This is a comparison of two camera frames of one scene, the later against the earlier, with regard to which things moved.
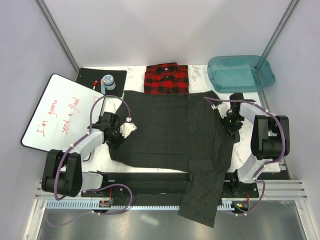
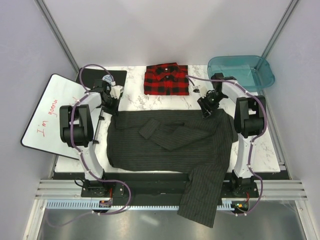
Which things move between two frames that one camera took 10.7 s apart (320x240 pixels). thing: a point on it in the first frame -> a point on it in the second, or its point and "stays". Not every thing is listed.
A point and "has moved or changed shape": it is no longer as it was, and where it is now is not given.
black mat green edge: [87, 76] stays
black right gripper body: [232, 122] -> [211, 101]
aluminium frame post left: [54, 27] stays
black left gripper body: [116, 138] -> [111, 105]
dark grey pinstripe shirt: [182, 132] has moved or changed shape
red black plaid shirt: [167, 78] stays
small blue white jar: [109, 82] stays
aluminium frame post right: [279, 28] stays
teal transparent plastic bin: [240, 73] stays
